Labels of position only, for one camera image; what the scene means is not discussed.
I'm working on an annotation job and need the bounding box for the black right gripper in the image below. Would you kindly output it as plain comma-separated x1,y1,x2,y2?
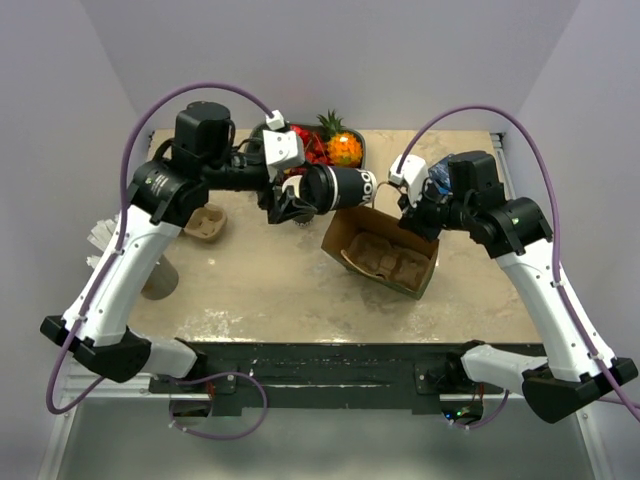
399,176,475,243

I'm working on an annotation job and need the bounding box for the brown and green paper bag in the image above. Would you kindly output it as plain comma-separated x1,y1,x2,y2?
321,206,439,300

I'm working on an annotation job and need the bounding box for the black paper coffee cup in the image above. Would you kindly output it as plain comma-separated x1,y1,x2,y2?
328,166,378,211

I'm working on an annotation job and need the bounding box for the pulp cup carrier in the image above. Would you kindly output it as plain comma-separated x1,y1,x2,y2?
340,232,430,292

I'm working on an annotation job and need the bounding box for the black plastic cup lid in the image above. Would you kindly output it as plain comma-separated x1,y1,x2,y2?
299,164,337,215

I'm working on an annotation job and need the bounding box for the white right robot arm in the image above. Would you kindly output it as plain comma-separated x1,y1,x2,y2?
388,151,638,423

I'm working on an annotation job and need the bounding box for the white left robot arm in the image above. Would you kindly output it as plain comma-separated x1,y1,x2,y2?
40,102,307,392

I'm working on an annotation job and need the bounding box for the stack of paper cups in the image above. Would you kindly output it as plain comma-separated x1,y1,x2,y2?
282,179,314,227

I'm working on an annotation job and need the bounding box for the red lychee bunch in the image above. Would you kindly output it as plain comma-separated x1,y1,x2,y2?
291,125,330,165

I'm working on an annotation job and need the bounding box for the blue card packet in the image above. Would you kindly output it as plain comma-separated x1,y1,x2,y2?
429,154,453,195

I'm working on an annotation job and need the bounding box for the dark grey fruit tray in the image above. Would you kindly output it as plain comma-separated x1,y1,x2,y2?
248,121,369,174

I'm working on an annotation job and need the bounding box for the orange pineapple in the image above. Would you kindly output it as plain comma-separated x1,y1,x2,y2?
316,110,364,168

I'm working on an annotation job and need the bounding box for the stack of pulp carriers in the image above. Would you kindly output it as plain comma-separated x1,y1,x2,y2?
183,203,228,243

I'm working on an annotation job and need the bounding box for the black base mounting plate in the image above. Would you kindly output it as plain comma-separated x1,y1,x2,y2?
150,342,478,416

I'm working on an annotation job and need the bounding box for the brown paper straw holder cup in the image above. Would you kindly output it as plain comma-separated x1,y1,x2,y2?
141,255,179,301

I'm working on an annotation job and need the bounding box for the white wrapped straws bundle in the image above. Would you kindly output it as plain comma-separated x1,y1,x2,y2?
86,214,120,269

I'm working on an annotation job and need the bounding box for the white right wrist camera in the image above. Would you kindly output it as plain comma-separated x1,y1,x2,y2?
387,154,429,207

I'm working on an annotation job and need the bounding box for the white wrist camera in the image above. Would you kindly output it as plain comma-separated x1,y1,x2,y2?
387,154,429,207
262,110,306,182

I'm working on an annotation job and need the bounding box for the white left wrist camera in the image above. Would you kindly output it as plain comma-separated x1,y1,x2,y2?
262,110,306,182

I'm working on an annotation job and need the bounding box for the aluminium frame rail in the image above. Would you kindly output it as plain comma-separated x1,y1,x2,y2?
62,356,592,401

